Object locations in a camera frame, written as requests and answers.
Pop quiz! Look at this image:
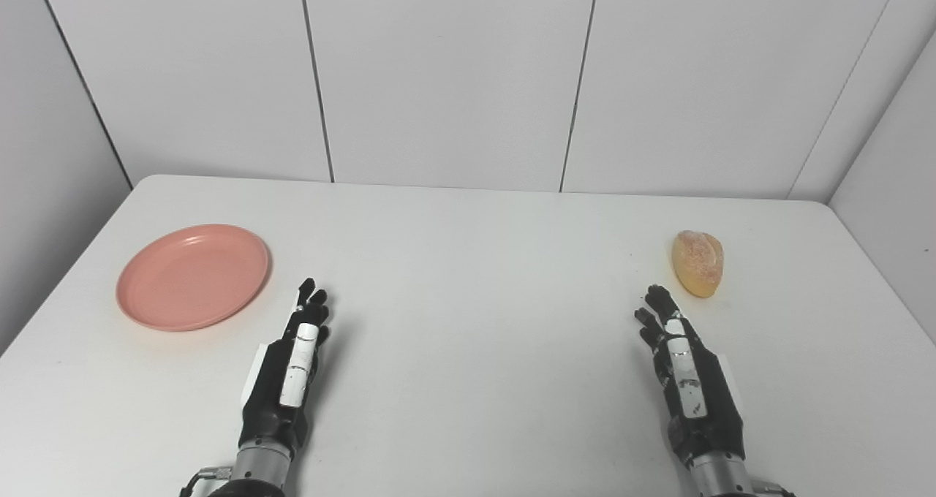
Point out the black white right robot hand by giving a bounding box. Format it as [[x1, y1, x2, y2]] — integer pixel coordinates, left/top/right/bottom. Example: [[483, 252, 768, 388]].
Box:
[[633, 284, 747, 469]]

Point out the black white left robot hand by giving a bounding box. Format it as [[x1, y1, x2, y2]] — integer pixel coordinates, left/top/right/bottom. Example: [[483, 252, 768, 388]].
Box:
[[238, 278, 331, 460]]

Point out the pink round plate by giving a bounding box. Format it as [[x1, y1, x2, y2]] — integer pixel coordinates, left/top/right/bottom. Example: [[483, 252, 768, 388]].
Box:
[[116, 224, 271, 333]]

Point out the golden sugared bread roll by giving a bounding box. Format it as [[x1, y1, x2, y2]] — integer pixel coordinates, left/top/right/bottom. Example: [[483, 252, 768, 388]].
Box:
[[671, 230, 725, 298]]

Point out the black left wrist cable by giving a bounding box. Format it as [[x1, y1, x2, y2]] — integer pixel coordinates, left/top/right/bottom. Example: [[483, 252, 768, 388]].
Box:
[[179, 466, 233, 497]]

